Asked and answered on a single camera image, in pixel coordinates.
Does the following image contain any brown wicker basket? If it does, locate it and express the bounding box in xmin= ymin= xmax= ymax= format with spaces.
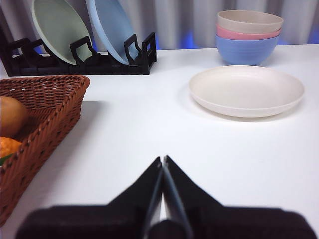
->
xmin=0 ymin=74 xmax=91 ymax=228

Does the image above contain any orange plastic corn cob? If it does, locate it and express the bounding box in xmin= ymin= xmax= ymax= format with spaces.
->
xmin=0 ymin=136 xmax=23 ymax=159

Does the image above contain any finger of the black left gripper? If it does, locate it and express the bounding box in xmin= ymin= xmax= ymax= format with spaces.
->
xmin=163 ymin=155 xmax=319 ymax=239
xmin=14 ymin=156 xmax=164 ymax=239

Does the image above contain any pink bowl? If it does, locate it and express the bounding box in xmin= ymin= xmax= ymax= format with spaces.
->
xmin=215 ymin=24 xmax=283 ymax=41

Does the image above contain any tan potato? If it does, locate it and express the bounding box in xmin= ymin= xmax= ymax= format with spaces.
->
xmin=0 ymin=96 xmax=29 ymax=138

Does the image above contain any beige bowl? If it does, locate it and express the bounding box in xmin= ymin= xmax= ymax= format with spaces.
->
xmin=216 ymin=9 xmax=285 ymax=35

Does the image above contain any cream white plate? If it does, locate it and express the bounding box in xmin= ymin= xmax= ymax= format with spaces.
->
xmin=188 ymin=65 xmax=306 ymax=119

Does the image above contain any grey pleated curtain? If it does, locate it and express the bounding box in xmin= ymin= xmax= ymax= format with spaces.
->
xmin=0 ymin=0 xmax=319 ymax=50

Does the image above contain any pale blue plate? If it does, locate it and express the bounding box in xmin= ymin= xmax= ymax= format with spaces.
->
xmin=85 ymin=0 xmax=139 ymax=64

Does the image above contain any black dish rack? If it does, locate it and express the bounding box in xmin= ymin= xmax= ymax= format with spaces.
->
xmin=0 ymin=32 xmax=158 ymax=77

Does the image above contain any pale green plate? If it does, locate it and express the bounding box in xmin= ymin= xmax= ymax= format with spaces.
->
xmin=31 ymin=0 xmax=92 ymax=66

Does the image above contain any blue bowl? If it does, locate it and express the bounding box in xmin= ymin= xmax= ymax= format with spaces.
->
xmin=215 ymin=33 xmax=280 ymax=66

